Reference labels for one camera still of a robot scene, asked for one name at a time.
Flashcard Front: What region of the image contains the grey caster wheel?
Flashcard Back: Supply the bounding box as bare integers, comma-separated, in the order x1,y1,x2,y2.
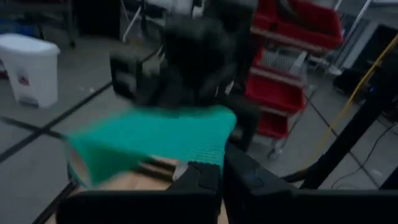
267,146,284,161

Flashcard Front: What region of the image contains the black computer tower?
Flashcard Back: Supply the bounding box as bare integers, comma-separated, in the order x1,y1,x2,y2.
334,24,398,103

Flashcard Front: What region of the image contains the black stand leg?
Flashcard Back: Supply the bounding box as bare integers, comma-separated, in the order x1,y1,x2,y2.
379,167,398,190

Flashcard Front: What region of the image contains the yellow hanging cable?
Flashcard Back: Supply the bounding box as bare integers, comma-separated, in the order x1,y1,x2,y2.
306,32,398,169

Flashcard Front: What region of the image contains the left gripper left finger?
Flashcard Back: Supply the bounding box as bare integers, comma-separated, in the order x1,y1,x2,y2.
57,161,223,224

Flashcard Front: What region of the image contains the white trash bin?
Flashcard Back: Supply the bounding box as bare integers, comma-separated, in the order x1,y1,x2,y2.
0,32,62,109

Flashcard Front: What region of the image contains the red bin shelf rack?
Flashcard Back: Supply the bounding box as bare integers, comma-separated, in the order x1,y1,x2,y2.
245,0,345,156

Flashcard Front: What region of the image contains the black gantry post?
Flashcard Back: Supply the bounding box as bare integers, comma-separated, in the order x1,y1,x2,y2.
279,62,398,190

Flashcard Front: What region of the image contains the teal elastic bandage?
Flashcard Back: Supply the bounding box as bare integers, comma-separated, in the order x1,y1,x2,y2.
63,104,238,189

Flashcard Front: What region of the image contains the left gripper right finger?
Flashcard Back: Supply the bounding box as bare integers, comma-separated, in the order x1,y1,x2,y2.
223,142,398,224

